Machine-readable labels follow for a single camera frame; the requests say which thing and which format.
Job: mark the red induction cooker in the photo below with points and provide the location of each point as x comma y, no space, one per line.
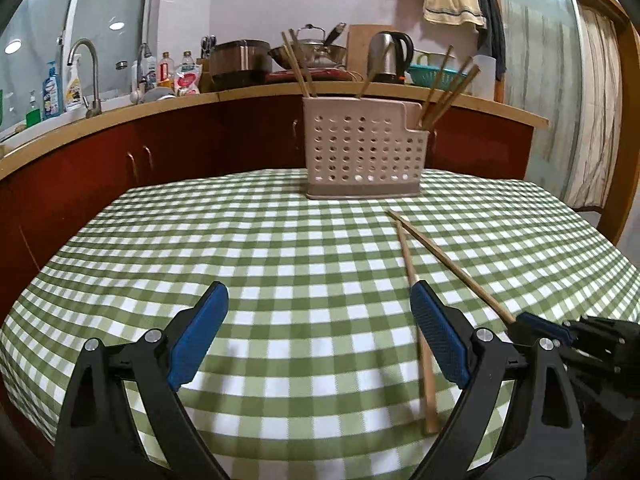
285,77

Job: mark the steel wok lid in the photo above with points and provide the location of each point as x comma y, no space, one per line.
312,36

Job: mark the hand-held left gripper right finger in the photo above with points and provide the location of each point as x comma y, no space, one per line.
440,340

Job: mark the dark hanging cloth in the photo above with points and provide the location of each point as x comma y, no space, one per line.
492,25

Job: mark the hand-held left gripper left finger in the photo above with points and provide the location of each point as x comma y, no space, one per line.
197,340

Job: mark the blue dish soap bottle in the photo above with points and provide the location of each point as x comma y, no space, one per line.
51,95

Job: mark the green checkered tablecloth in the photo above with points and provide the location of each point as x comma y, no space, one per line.
300,270

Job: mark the white spray bottle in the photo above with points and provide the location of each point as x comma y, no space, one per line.
73,90

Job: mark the wooden door frame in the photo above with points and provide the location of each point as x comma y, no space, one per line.
627,110

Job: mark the teal plastic colander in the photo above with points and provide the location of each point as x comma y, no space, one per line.
422,75

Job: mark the steel electric kettle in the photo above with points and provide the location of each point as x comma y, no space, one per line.
387,60

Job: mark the curved metal faucet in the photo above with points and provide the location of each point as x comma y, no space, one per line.
96,90

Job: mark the clear bottle white label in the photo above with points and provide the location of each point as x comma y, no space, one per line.
149,71

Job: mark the dark rice cooker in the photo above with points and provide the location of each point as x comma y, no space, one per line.
240,62

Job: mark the green soap bottle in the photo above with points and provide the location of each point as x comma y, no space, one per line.
33,115

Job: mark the steel wok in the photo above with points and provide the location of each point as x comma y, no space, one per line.
327,56

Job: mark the white plastic basin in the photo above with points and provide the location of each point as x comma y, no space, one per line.
427,57

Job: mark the beige perforated plastic utensil holder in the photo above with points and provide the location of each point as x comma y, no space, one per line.
360,150

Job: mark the tan kitchen countertop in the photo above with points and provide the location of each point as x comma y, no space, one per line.
260,91

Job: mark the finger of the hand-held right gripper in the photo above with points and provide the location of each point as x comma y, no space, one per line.
585,362
545,327

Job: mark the grey bowl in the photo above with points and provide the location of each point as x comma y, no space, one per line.
159,95

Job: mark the wooden cutting board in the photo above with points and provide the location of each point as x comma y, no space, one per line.
357,50

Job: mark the striped curtain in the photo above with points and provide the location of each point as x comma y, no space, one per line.
595,110

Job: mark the frosted glass door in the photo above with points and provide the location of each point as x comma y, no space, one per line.
540,60

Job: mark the oil bottle red label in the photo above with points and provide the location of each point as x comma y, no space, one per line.
165,74

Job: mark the white translucent container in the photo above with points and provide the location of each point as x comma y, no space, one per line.
485,80

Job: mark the sliding kitchen window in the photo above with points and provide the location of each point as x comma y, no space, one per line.
110,5

